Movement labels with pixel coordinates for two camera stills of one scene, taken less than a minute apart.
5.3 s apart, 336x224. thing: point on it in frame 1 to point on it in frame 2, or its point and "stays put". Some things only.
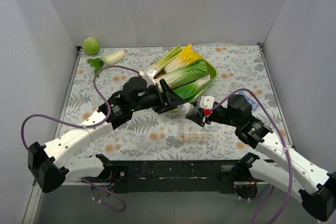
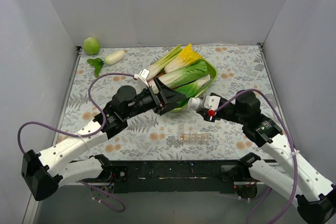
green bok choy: (189, 91) stays put
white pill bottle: (187, 109) to (196, 103)
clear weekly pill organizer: (193, 136) stays put
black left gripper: (163, 98) stays put
